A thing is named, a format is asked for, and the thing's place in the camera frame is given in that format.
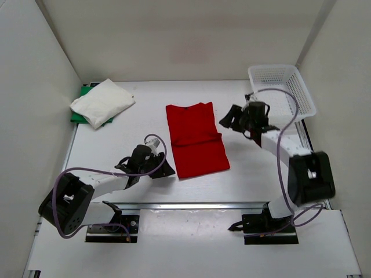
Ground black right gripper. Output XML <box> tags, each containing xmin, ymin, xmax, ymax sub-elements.
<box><xmin>220</xmin><ymin>106</ymin><xmax>254</xmax><ymax>134</ymax></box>

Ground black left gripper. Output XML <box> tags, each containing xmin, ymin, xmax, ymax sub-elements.
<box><xmin>139</xmin><ymin>152</ymin><xmax>175</xmax><ymax>178</ymax></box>

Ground red t shirt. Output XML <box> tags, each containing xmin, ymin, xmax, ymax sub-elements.
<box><xmin>166</xmin><ymin>102</ymin><xmax>230</xmax><ymax>179</ymax></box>

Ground white t shirt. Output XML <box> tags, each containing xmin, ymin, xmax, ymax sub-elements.
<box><xmin>70</xmin><ymin>79</ymin><xmax>136</xmax><ymax>129</ymax></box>

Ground green t shirt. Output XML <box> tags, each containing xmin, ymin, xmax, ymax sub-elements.
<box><xmin>70</xmin><ymin>86</ymin><xmax>114</xmax><ymax>126</ymax></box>

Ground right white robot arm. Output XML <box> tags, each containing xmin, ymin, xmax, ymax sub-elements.
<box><xmin>219</xmin><ymin>101</ymin><xmax>336</xmax><ymax>232</ymax></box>

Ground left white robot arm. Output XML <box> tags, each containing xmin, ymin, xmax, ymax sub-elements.
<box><xmin>38</xmin><ymin>139</ymin><xmax>175</xmax><ymax>239</ymax></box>

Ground white plastic basket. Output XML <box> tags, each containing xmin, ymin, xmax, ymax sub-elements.
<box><xmin>248</xmin><ymin>64</ymin><xmax>317</xmax><ymax>123</ymax></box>

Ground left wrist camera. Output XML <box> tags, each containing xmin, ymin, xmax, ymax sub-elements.
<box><xmin>144</xmin><ymin>138</ymin><xmax>161</xmax><ymax>152</ymax></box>

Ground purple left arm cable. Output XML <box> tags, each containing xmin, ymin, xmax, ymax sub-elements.
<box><xmin>52</xmin><ymin>133</ymin><xmax>168</xmax><ymax>239</ymax></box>

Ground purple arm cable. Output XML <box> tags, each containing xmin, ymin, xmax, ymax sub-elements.
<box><xmin>246</xmin><ymin>89</ymin><xmax>324</xmax><ymax>228</ymax></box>
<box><xmin>52</xmin><ymin>133</ymin><xmax>168</xmax><ymax>239</ymax></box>

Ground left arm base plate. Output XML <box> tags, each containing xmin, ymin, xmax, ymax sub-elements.
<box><xmin>85</xmin><ymin>210</ymin><xmax>140</xmax><ymax>244</ymax></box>

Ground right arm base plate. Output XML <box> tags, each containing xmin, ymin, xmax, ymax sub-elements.
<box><xmin>228</xmin><ymin>208</ymin><xmax>299</xmax><ymax>245</ymax></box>

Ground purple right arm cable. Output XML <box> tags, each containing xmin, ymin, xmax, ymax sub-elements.
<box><xmin>246</xmin><ymin>89</ymin><xmax>324</xmax><ymax>228</ymax></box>

